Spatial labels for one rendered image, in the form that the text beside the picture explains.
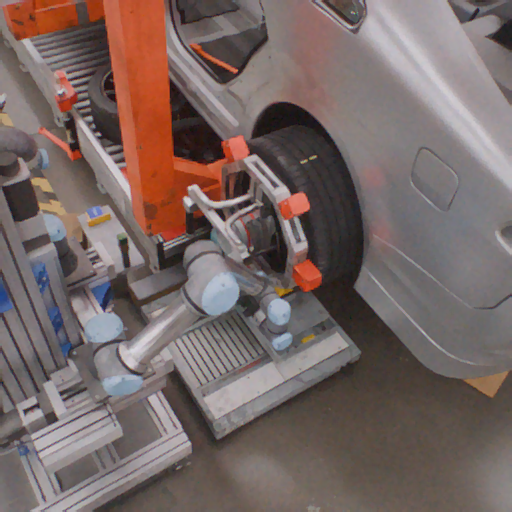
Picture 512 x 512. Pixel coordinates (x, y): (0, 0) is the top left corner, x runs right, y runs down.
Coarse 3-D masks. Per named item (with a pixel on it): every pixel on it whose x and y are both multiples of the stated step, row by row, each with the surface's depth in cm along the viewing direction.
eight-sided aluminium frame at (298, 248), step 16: (240, 160) 229; (256, 160) 227; (224, 176) 248; (256, 176) 223; (272, 176) 222; (224, 192) 256; (272, 192) 217; (288, 192) 218; (224, 208) 262; (288, 224) 218; (288, 240) 221; (304, 240) 221; (288, 256) 226; (304, 256) 225; (272, 272) 257; (288, 272) 232; (288, 288) 237
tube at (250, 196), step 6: (252, 180) 226; (192, 186) 233; (252, 186) 228; (192, 192) 234; (198, 192) 230; (252, 192) 230; (204, 198) 228; (234, 198) 229; (240, 198) 229; (246, 198) 230; (252, 198) 231; (204, 204) 228; (210, 204) 227; (216, 204) 227; (222, 204) 227; (228, 204) 227; (234, 204) 228
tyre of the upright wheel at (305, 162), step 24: (264, 144) 228; (288, 144) 226; (312, 144) 226; (288, 168) 218; (312, 168) 220; (336, 168) 223; (312, 192) 216; (336, 192) 220; (312, 216) 217; (336, 216) 220; (360, 216) 225; (312, 240) 222; (336, 240) 223; (360, 240) 230; (336, 264) 231
